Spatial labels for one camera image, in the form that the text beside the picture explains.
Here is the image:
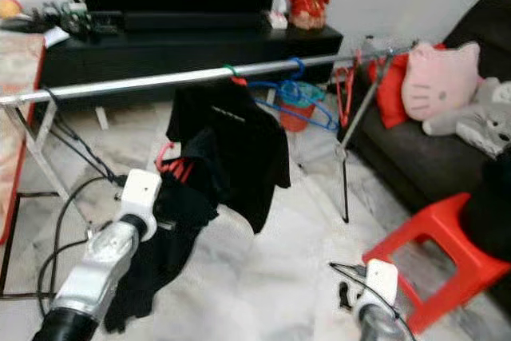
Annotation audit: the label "red plastic hanger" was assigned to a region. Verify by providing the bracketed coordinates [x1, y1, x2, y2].
[333, 61, 364, 126]
[156, 140, 196, 182]

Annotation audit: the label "silver metal clothes rack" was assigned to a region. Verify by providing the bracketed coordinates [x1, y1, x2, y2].
[0, 44, 416, 226]

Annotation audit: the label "white papers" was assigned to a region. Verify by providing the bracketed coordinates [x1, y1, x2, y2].
[44, 26, 71, 48]

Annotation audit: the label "black soundbar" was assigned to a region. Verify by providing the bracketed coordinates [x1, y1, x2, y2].
[120, 10, 268, 32]

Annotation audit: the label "dark suede sofa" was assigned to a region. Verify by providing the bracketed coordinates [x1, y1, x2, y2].
[339, 0, 511, 310]

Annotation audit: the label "orange ball figurine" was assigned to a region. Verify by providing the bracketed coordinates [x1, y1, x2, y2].
[0, 0, 23, 19]

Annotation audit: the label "marble top folding table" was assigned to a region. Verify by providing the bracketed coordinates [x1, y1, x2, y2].
[0, 31, 65, 302]

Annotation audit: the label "orange bin teal liner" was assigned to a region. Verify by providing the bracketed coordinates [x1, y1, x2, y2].
[275, 81, 324, 133]

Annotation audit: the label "red cushion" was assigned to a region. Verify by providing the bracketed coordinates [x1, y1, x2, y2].
[367, 54, 412, 129]

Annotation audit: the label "red plastic stool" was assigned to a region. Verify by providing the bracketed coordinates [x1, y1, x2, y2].
[362, 192, 511, 334]

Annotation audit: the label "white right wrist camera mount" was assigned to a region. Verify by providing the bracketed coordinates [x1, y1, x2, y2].
[355, 259, 400, 318]

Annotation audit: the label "white tissue box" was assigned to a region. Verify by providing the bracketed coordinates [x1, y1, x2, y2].
[267, 10, 290, 30]

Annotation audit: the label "pink cat face cushion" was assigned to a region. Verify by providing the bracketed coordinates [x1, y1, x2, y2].
[401, 40, 482, 122]

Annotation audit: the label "black printed t-shirt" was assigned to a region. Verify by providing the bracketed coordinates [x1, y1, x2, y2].
[166, 77, 292, 234]

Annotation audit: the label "black electronic device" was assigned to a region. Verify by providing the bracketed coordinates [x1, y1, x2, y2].
[40, 0, 125, 38]

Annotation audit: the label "black TV cabinet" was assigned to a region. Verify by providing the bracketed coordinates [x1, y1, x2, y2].
[40, 23, 344, 106]

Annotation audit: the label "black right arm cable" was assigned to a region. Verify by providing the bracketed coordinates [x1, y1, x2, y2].
[327, 261, 420, 341]

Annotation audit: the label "grey plush toy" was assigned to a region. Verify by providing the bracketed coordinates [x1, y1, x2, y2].
[423, 77, 511, 158]

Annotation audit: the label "blue plastic hanger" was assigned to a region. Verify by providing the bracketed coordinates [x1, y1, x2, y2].
[248, 57, 342, 133]

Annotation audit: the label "black knit sweater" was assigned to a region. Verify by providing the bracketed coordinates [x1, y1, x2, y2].
[102, 125, 220, 334]

